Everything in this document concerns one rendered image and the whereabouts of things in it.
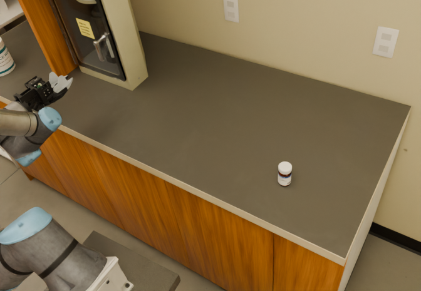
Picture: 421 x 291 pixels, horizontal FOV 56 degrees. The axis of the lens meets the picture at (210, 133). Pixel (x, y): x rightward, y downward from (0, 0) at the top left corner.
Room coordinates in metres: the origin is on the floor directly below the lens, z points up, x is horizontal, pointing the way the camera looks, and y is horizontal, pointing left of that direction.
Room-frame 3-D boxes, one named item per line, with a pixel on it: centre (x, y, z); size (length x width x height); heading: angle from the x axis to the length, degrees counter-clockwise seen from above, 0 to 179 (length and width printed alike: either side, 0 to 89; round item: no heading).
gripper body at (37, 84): (1.11, 0.58, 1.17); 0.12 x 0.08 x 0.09; 141
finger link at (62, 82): (1.18, 0.49, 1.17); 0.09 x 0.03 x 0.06; 136
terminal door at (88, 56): (1.46, 0.44, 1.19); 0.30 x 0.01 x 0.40; 51
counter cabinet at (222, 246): (1.40, 0.25, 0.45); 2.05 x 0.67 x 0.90; 51
